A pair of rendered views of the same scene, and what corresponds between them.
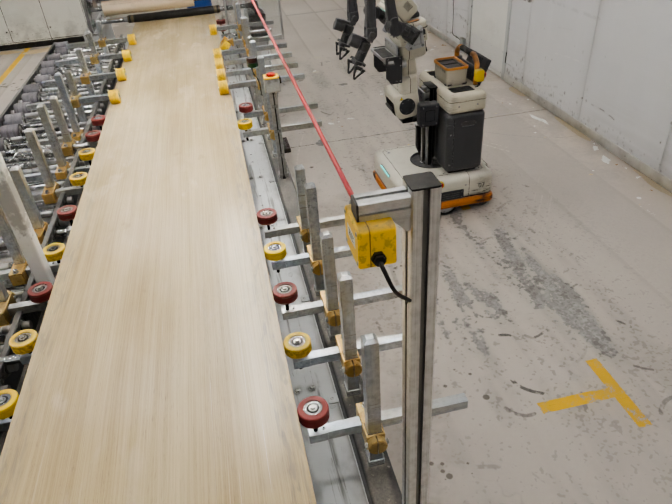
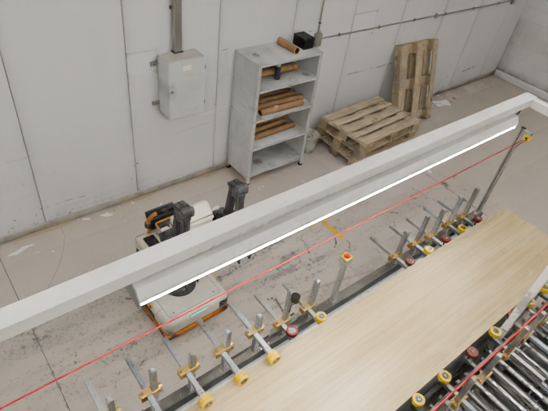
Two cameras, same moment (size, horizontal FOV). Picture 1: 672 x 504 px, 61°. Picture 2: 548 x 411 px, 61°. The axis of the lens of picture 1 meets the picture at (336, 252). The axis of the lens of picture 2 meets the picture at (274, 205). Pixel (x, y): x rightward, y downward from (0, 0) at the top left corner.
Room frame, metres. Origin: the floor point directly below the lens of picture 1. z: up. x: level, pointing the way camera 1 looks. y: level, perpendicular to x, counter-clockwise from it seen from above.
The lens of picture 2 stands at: (4.47, 1.87, 3.61)
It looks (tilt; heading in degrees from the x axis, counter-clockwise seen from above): 41 degrees down; 236
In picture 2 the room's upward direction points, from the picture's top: 9 degrees clockwise
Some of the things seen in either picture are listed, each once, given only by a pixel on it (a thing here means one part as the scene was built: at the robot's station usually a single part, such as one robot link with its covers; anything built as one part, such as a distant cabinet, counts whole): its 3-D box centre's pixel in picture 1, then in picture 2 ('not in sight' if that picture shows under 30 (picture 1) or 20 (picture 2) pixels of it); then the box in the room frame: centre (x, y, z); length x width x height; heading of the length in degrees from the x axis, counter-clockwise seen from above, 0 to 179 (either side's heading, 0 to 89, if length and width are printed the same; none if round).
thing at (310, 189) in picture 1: (316, 243); (419, 235); (1.69, 0.07, 0.92); 0.04 x 0.04 x 0.48; 10
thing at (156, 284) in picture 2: not in sight; (374, 178); (3.10, 0.65, 2.34); 2.40 x 0.12 x 0.08; 10
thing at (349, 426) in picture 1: (388, 418); (457, 214); (1.00, -0.11, 0.80); 0.43 x 0.03 x 0.04; 100
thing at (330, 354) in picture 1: (364, 348); (442, 221); (1.25, -0.06, 0.82); 0.43 x 0.03 x 0.04; 100
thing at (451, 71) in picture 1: (450, 71); (171, 227); (3.60, -0.81, 0.87); 0.23 x 0.15 x 0.11; 11
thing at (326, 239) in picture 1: (331, 295); (435, 228); (1.45, 0.03, 0.88); 0.04 x 0.04 x 0.48; 10
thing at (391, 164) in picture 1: (430, 174); (179, 292); (3.58, -0.70, 0.16); 0.67 x 0.64 x 0.25; 101
